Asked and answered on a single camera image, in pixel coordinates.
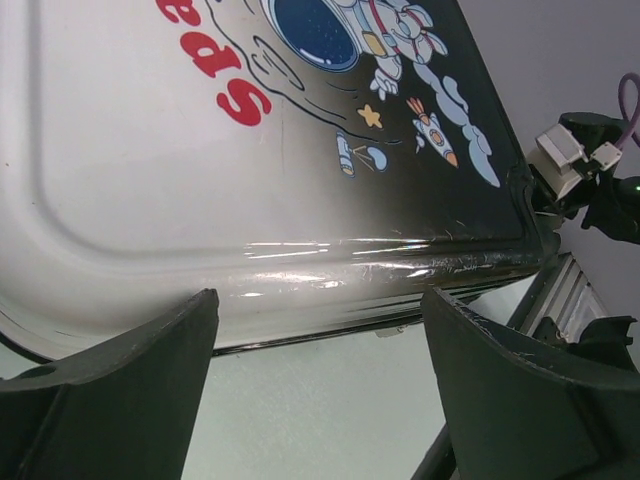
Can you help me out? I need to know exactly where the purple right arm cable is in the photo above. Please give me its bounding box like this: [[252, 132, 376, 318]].
[[612, 72, 640, 151]]

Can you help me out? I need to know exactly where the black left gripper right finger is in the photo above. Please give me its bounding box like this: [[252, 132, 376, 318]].
[[421, 289, 639, 479]]

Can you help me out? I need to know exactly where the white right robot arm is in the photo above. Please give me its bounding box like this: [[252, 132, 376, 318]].
[[559, 112, 639, 244]]

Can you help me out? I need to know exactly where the aluminium frame post right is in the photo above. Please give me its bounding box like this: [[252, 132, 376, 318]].
[[507, 253, 609, 346]]

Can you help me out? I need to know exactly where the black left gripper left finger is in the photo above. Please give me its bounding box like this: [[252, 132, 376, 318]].
[[1, 289, 219, 479]]

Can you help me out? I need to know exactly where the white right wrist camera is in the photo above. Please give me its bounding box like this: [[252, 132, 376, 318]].
[[526, 124, 622, 201]]

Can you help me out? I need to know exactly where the space astronaut print suitcase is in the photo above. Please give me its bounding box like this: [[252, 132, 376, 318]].
[[1, 1, 559, 360]]

